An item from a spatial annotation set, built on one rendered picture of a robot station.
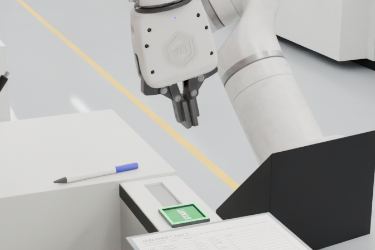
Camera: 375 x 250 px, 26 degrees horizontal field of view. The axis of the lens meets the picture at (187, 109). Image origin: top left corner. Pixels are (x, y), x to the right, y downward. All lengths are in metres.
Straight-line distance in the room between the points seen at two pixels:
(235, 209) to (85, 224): 0.26
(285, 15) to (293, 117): 4.89
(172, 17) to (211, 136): 3.31
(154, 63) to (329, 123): 3.60
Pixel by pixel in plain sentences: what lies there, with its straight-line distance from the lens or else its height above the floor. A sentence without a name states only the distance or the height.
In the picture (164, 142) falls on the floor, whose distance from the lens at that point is 4.23.
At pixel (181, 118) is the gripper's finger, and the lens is 1.08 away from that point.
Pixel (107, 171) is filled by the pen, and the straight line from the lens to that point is 1.27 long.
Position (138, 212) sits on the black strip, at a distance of 1.18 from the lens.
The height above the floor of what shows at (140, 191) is 0.96.
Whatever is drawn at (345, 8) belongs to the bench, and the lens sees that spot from 5.55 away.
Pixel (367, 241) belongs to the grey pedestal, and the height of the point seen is 0.82.
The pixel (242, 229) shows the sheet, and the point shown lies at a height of 0.96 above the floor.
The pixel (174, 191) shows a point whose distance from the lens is 1.22.
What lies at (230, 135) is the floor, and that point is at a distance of 4.32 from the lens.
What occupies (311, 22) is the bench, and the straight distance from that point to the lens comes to 5.89.
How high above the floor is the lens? 1.45
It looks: 18 degrees down
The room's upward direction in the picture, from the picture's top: straight up
